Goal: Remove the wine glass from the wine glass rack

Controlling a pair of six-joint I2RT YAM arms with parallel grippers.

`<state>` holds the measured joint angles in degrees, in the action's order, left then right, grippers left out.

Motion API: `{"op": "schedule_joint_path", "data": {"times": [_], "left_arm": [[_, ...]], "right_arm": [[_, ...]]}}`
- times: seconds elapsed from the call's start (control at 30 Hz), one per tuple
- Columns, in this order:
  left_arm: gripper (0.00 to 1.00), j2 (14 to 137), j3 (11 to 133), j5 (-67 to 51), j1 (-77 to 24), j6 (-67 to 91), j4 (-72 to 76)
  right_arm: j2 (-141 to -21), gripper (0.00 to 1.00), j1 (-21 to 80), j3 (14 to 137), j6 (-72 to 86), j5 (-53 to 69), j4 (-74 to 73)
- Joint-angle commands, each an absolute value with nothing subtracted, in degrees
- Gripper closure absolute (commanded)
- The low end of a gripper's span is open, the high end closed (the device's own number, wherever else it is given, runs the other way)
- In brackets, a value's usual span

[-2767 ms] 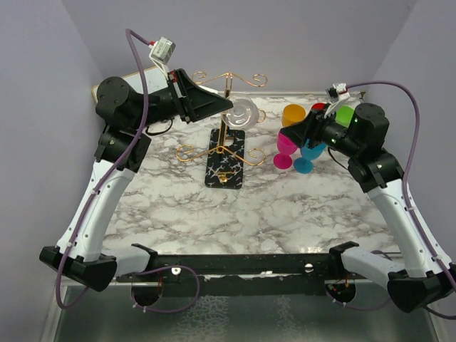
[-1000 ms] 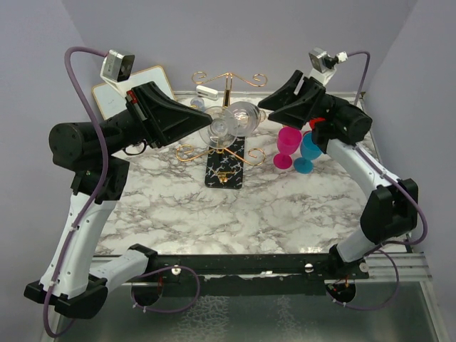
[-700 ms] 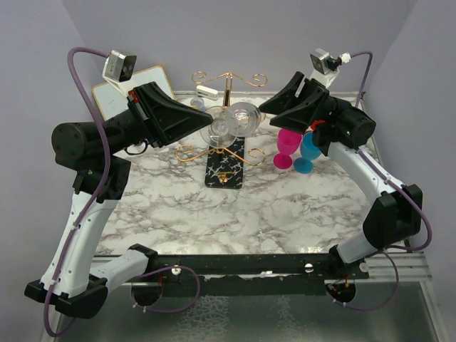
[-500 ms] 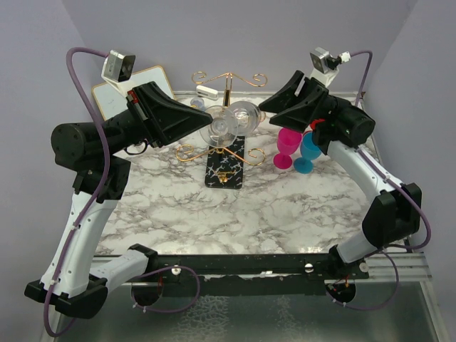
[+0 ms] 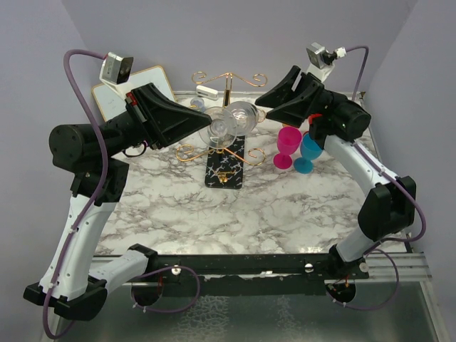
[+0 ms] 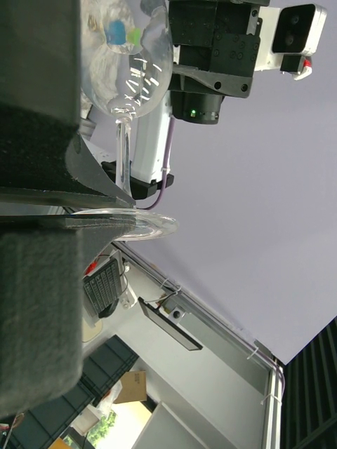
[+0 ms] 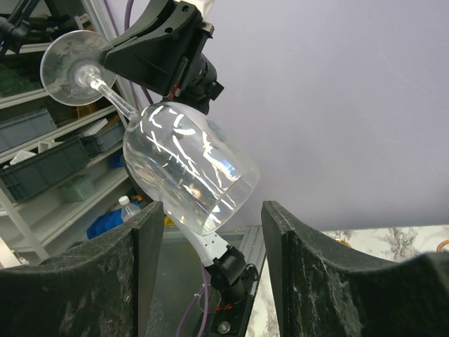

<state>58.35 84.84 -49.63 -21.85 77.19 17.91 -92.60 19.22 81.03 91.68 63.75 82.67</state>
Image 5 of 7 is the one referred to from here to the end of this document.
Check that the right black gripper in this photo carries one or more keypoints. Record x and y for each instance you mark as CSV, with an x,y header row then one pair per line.
x,y
296,111

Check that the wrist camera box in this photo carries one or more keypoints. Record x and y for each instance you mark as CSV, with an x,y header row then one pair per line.
x,y
115,72
322,61

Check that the gold wire glass rack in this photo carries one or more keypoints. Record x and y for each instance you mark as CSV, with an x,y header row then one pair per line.
x,y
225,167

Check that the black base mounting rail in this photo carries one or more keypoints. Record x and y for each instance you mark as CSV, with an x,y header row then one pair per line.
x,y
184,275

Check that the blue wine glass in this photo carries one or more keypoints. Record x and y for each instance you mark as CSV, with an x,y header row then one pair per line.
x,y
310,151

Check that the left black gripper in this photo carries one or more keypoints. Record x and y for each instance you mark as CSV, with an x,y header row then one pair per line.
x,y
165,120

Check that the red wine glass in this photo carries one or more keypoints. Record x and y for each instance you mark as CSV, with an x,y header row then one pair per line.
x,y
312,118

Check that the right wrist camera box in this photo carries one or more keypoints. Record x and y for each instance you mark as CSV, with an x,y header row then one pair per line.
x,y
322,61

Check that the white whiteboard eraser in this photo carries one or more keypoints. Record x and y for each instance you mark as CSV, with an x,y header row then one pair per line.
x,y
206,92

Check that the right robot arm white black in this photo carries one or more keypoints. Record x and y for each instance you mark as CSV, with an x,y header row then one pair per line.
x,y
335,125

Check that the magenta wine glass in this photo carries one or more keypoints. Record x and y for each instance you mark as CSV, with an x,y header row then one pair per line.
x,y
288,141

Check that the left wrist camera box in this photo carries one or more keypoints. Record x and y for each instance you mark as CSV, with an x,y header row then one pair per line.
x,y
115,72

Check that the gold framed whiteboard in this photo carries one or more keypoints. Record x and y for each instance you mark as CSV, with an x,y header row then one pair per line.
x,y
110,105

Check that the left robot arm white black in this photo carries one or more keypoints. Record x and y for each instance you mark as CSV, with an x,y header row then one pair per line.
x,y
70,287

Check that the small clear plastic cup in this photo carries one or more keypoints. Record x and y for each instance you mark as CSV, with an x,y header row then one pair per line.
x,y
197,103

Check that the clear wine glass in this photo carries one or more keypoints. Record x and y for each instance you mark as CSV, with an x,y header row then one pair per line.
x,y
238,119

